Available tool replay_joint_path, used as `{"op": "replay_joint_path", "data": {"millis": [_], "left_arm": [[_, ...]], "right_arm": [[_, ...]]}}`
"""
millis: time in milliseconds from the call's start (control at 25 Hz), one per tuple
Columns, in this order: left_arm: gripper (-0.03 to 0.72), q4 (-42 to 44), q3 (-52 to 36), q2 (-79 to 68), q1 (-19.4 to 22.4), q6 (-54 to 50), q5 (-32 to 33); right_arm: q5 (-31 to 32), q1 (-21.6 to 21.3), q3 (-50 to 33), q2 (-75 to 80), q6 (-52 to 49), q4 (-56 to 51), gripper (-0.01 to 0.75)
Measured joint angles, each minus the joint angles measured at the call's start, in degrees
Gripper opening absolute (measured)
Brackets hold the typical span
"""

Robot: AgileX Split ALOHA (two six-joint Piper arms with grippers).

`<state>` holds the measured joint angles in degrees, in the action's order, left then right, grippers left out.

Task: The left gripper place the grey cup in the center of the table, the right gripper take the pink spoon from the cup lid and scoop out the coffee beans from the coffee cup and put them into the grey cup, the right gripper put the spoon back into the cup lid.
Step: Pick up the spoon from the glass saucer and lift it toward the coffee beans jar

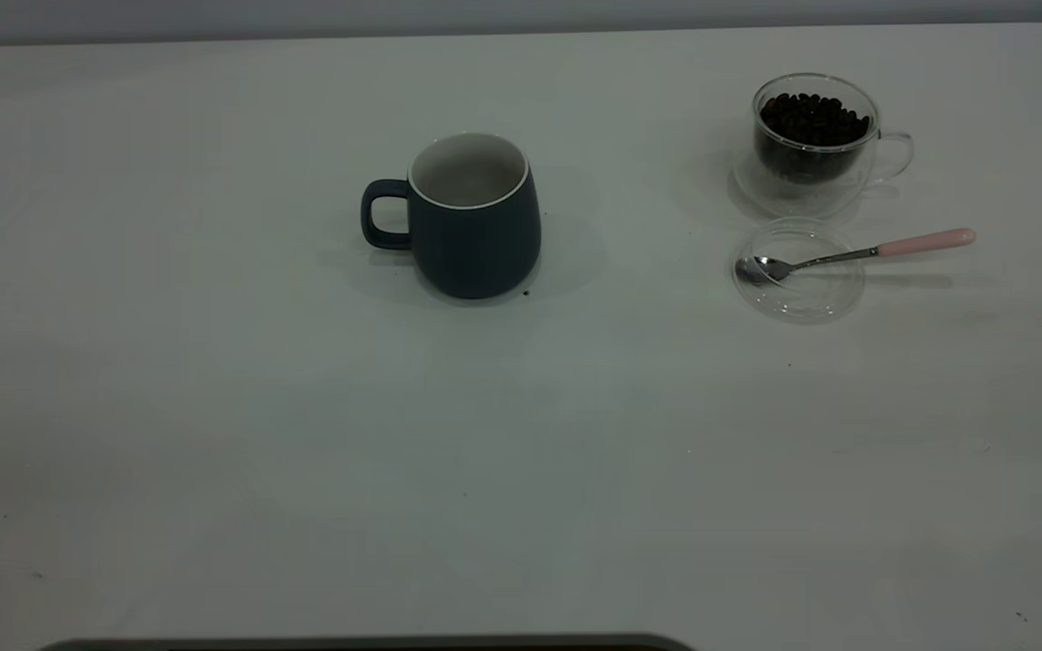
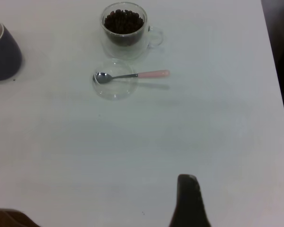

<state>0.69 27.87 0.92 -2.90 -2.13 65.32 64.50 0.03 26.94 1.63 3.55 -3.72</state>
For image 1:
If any steel spoon with pink handle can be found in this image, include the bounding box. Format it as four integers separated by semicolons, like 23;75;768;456
735;228;977;287

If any heap of coffee beans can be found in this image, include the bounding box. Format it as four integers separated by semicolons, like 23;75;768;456
759;92;872;182

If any clear round glass lid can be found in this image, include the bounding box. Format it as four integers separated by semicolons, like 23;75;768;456
732;217;866;324

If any clear double-wall glass cup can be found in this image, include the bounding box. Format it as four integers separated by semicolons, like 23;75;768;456
734;72;915;219

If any dark blue-grey ceramic mug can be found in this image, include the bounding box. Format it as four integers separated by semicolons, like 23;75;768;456
360;132;543;300

